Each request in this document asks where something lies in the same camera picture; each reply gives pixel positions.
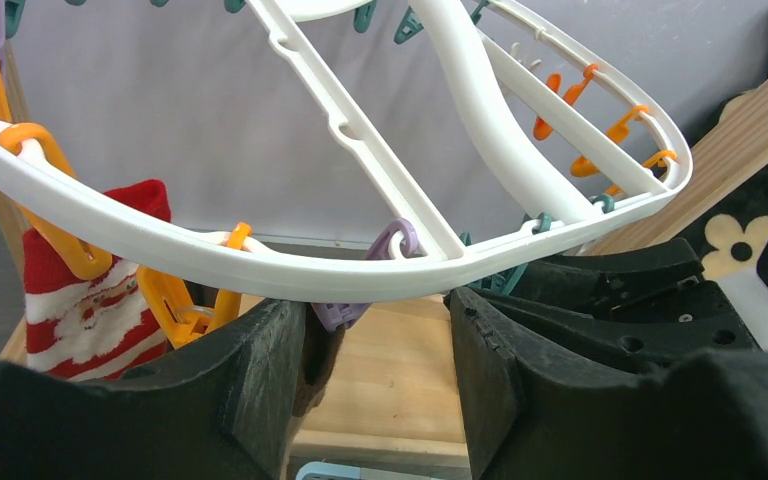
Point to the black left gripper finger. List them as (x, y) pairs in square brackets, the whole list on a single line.
[(217, 408)]

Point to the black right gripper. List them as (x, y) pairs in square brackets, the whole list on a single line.
[(542, 386)]

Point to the white plastic sock hanger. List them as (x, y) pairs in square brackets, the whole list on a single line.
[(275, 152)]

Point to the red white striped santa sock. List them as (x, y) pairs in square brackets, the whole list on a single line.
[(85, 329)]

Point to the wooden hanger stand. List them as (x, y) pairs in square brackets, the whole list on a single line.
[(406, 373)]

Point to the light blue sock basket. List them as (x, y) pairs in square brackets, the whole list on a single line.
[(318, 470)]

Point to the black floral plush blanket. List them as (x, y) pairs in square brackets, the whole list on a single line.
[(730, 235)]

